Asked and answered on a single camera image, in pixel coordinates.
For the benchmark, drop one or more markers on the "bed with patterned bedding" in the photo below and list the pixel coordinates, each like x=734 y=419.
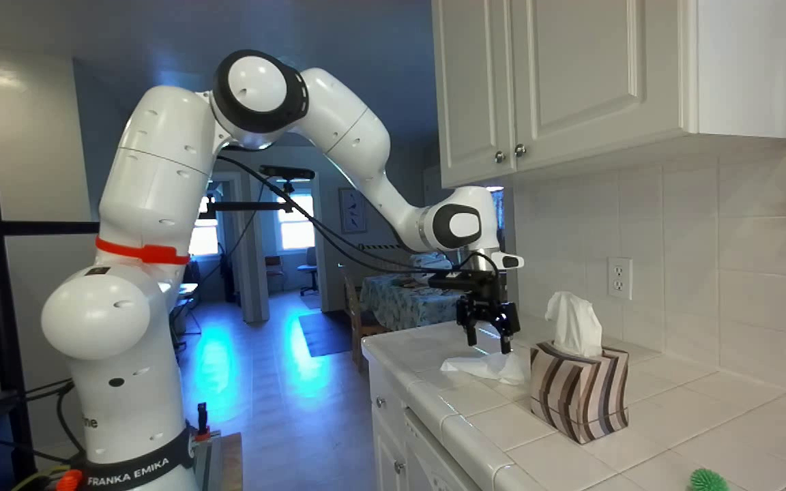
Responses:
x=401 y=301

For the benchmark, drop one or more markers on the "white tissue in box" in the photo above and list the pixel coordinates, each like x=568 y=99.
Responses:
x=576 y=323

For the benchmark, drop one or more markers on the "white wall outlet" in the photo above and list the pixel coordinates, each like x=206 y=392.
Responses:
x=619 y=278

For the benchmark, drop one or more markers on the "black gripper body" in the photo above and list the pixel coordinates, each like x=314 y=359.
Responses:
x=487 y=313

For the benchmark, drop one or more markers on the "brown striped tissue box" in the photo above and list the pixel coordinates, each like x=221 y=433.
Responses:
x=580 y=393

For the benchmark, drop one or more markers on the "white counter base cabinet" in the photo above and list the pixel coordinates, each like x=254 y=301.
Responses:
x=394 y=447

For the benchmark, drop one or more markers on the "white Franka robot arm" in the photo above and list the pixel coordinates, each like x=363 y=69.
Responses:
x=155 y=164

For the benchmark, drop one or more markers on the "black horizontal boom bar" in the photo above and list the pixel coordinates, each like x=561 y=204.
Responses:
x=247 y=209

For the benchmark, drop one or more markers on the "bright room window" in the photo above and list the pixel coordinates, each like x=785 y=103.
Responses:
x=295 y=235
x=202 y=238

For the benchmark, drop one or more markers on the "round metal cabinet knob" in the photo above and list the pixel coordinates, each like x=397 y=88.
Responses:
x=518 y=151
x=501 y=158

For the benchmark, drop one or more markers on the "robot mounting table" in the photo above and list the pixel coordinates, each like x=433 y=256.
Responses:
x=218 y=466

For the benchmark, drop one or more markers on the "dark floor rug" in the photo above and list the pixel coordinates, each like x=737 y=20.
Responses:
x=326 y=333

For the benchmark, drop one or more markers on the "orange red plug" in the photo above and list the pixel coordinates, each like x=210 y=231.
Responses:
x=70 y=482

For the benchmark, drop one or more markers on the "white upper wall cabinet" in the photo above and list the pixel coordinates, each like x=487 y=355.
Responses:
x=744 y=63

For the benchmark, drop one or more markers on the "small green object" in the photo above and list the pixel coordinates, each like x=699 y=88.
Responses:
x=707 y=482

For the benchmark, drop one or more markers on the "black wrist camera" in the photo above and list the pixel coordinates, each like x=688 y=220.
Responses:
x=450 y=282

